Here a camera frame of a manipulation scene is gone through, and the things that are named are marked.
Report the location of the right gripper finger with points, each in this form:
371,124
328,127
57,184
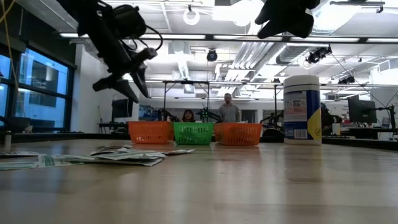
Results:
278,27
273,11

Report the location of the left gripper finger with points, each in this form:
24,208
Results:
126,88
141,79

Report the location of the black background robot arm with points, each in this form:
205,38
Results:
168,115
275,119
210,114

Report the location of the black monitor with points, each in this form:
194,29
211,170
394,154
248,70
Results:
121,110
362,110

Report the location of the black metal rack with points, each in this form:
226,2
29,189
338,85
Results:
164,102

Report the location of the orange plastic basket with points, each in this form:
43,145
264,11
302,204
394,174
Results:
149,132
237,133

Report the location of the black overhead light bar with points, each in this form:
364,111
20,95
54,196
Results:
174,36

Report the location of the person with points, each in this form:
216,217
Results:
228,112
326,119
188,116

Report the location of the white packet black print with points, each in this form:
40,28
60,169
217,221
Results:
140,154
18,153

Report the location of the green plastic basket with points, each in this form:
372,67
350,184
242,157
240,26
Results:
192,133

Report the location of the large window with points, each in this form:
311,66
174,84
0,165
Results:
43,105

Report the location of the white blue wipes canister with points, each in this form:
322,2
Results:
301,109

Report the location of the white cup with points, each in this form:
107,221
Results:
335,128

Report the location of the black rig camera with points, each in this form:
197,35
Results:
317,55
346,80

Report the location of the round black ceiling camera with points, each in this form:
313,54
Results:
212,55

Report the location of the white cylinder post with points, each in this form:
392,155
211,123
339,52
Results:
7,140

